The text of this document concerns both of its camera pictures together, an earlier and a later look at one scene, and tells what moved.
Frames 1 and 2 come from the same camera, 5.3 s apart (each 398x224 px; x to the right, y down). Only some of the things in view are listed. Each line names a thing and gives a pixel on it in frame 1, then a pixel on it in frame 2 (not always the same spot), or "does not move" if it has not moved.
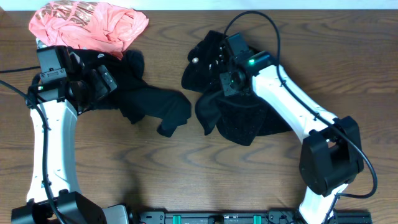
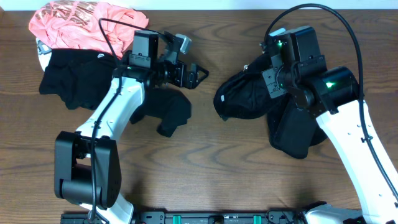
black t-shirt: x=133 y=97 does not move
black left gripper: x=99 y=89 -> x=188 y=82
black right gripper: x=227 y=89 -> x=269 y=78
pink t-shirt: x=94 y=26 does not move
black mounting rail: x=244 y=217 does not move
